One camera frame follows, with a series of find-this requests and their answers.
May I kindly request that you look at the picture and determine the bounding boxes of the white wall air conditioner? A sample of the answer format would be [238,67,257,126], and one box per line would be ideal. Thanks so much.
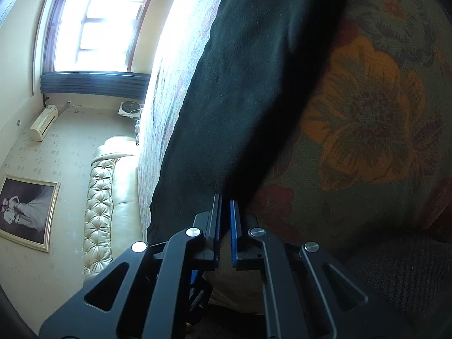
[29,105,59,142]

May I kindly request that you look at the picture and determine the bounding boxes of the cream tufted leather headboard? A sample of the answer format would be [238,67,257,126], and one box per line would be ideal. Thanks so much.
[83,136,142,284]

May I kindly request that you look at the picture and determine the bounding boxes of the gold framed wedding photo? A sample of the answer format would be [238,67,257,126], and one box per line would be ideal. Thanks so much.
[1,175,60,253]

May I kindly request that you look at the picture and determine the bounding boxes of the white round wall clock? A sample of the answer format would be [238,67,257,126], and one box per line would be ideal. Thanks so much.
[118,101,142,118]

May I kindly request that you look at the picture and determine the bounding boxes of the black studded pants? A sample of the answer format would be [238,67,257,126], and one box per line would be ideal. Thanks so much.
[147,0,348,243]

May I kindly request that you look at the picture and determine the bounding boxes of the dark blue window curtain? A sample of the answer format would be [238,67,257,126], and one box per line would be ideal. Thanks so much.
[40,70,150,100]

